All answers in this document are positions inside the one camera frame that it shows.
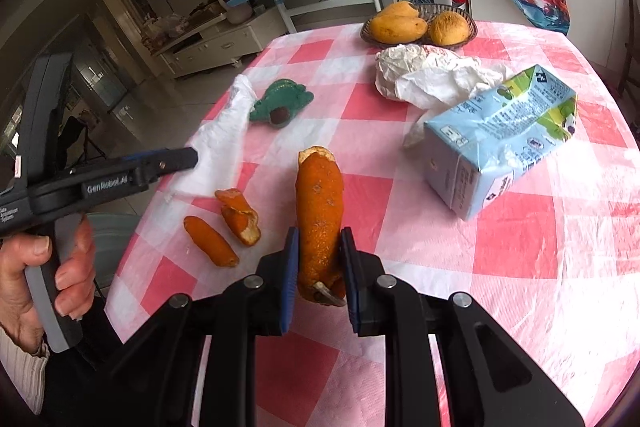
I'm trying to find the orange peel piece curled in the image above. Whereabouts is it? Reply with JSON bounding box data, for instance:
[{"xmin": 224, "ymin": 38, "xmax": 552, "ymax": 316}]
[{"xmin": 215, "ymin": 188, "xmax": 262, "ymax": 247}]

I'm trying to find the long orange peel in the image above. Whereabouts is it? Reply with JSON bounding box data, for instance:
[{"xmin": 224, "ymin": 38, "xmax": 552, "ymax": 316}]
[{"xmin": 295, "ymin": 146, "xmax": 345, "ymax": 307}]

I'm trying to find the orange peel piece small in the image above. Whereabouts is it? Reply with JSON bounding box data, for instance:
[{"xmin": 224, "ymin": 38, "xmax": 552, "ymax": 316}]
[{"xmin": 183, "ymin": 216, "xmax": 240, "ymax": 268}]

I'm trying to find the white paper napkin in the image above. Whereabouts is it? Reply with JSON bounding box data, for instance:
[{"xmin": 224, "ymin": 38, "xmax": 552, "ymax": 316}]
[{"xmin": 168, "ymin": 74, "xmax": 257, "ymax": 197}]

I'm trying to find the blue green milk carton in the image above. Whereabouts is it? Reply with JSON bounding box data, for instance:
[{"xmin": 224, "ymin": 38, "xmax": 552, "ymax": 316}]
[{"xmin": 423, "ymin": 65, "xmax": 577, "ymax": 221}]

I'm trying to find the green knitted toy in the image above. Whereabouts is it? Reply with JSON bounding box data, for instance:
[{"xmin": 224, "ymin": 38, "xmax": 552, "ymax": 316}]
[{"xmin": 250, "ymin": 79, "xmax": 314, "ymax": 129}]

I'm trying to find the white plastic bag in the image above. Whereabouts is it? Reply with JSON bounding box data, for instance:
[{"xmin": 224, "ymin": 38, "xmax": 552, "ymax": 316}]
[{"xmin": 375, "ymin": 44, "xmax": 513, "ymax": 148}]

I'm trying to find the person's left hand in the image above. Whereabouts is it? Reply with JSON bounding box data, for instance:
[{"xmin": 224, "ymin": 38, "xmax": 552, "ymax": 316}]
[{"xmin": 1, "ymin": 218, "xmax": 96, "ymax": 355}]

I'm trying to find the grey green chair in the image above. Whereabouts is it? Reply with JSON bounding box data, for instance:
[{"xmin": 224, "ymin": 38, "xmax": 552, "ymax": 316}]
[{"xmin": 87, "ymin": 212, "xmax": 140, "ymax": 291}]

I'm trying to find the cream tv stand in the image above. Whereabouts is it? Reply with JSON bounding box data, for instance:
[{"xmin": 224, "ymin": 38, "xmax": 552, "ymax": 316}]
[{"xmin": 154, "ymin": 8, "xmax": 288, "ymax": 78}]

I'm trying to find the pink checkered tablecloth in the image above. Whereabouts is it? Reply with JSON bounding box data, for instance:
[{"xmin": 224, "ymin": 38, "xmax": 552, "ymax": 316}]
[{"xmin": 106, "ymin": 22, "xmax": 639, "ymax": 425}]

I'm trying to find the beige kettlebell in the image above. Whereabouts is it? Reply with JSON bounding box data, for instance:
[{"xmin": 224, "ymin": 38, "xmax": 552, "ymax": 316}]
[{"xmin": 218, "ymin": 0, "xmax": 253, "ymax": 25}]

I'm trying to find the yellow mango front left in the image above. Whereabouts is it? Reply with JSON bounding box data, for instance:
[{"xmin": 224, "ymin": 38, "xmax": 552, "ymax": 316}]
[{"xmin": 369, "ymin": 16, "xmax": 428, "ymax": 44}]

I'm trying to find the yellow mango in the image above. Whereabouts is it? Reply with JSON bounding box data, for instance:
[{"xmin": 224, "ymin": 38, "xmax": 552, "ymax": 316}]
[
  {"xmin": 428, "ymin": 11, "xmax": 471, "ymax": 46},
  {"xmin": 376, "ymin": 1, "xmax": 420, "ymax": 17},
  {"xmin": 369, "ymin": 16, "xmax": 428, "ymax": 44}
]

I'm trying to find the yellow mango right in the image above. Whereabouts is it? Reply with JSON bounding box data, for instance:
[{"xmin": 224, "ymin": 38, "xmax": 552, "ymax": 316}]
[{"xmin": 428, "ymin": 11, "xmax": 471, "ymax": 46}]

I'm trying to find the yellow mango rear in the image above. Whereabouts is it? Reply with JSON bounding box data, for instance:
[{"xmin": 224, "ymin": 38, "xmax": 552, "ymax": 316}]
[{"xmin": 376, "ymin": 1, "xmax": 420, "ymax": 17}]

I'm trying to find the dark wire fruit basket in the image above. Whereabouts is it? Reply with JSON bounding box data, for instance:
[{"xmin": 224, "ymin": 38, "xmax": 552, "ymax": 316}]
[{"xmin": 360, "ymin": 1, "xmax": 477, "ymax": 51}]

